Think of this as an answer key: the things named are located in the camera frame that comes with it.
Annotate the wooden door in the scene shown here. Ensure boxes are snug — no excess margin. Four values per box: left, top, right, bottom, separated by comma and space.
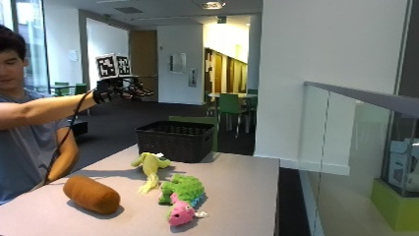
128, 29, 160, 102

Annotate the white marker cube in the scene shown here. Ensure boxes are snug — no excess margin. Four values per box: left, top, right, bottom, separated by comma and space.
95, 53, 133, 81

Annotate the dark woven basket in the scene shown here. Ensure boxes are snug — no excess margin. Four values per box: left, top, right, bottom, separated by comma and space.
135, 120, 217, 164

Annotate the round white table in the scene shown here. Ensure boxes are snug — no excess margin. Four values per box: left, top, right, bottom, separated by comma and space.
209, 91, 260, 100

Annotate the yellow green plush toy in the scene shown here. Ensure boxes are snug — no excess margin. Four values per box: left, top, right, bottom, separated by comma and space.
131, 151, 173, 195

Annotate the the person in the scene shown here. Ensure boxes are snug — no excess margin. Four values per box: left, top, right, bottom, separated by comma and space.
0, 24, 155, 206

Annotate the brown cylindrical plush cushion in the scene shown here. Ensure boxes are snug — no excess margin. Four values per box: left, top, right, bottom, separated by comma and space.
61, 175, 123, 215

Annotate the green pink plush crocodile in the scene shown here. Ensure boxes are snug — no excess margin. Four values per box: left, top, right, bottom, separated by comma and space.
157, 173, 210, 227

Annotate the glass railing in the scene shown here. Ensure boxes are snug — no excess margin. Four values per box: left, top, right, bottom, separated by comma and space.
298, 81, 419, 236

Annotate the green block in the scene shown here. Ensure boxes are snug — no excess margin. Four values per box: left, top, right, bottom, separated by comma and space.
371, 178, 419, 232

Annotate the white wall notice board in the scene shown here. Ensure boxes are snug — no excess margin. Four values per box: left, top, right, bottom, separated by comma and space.
169, 52, 188, 74

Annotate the black glove cable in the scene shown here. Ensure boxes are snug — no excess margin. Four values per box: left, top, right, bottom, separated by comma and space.
42, 88, 96, 185

